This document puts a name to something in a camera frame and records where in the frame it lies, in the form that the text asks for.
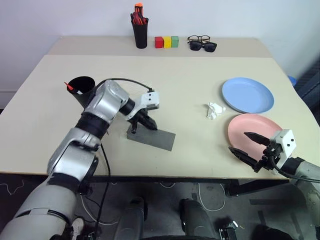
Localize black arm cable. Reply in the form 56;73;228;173
270;156;320;181
93;78;155;240

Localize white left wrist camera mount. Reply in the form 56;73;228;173
125;91;161;121

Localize dark grey rounded shape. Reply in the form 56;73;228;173
115;197;149;240
179;198;217;240

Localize blue plate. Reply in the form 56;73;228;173
221;77;275;114

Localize orange-handled screwdriver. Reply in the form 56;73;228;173
134;2;144;20

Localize black pen holder cup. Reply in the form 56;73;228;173
132;21;149;50

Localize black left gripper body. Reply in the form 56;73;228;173
128;108;151;124

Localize black table frame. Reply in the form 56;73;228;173
82;175;291;197

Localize tortoise-framed glasses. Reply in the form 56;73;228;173
186;35;211;44

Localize small black floor device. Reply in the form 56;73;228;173
216;219;239;240

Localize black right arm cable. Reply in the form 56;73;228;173
270;156;320;181

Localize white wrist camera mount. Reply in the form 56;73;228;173
269;129;297;174
125;91;161;121

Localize grey glasses case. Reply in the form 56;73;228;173
126;123;176;152

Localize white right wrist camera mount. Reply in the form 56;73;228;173
269;129;297;174

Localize crumpled white tissue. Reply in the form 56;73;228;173
203;101;227;121

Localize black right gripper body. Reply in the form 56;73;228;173
258;143;281;171

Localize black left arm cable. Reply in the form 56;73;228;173
93;78;155;240

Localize black sunglasses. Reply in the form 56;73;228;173
188;41;218;53

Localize black office chair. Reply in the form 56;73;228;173
296;64;320;111

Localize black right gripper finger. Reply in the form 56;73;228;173
228;146;261;173
243;131;272;147

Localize white floor cable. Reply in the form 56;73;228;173
79;193;119;224
198;183;226;212

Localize pink plate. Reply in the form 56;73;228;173
227;113;284;163

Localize empty black plastic cup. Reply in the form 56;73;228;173
67;76;97;110

